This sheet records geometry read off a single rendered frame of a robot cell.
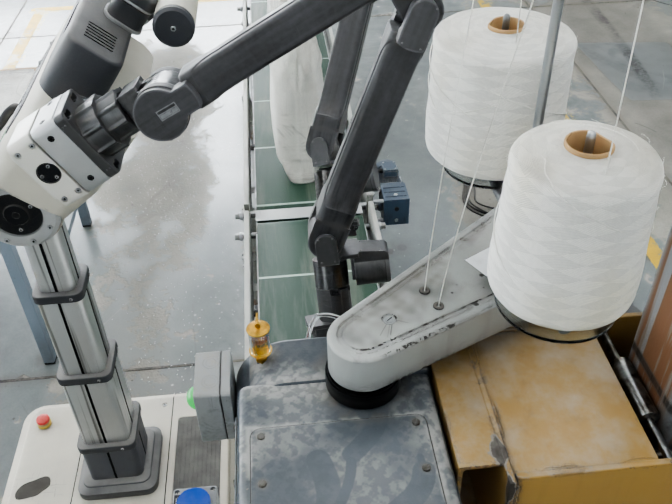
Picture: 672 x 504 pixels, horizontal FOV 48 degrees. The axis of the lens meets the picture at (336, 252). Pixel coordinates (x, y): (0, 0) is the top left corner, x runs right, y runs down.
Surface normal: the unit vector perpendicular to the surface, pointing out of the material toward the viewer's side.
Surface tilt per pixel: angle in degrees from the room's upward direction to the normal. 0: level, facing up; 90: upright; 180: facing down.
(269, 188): 0
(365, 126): 82
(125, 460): 90
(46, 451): 0
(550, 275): 84
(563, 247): 87
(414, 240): 0
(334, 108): 47
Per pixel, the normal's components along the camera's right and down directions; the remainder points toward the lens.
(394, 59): -0.07, 0.63
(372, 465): -0.02, -0.77
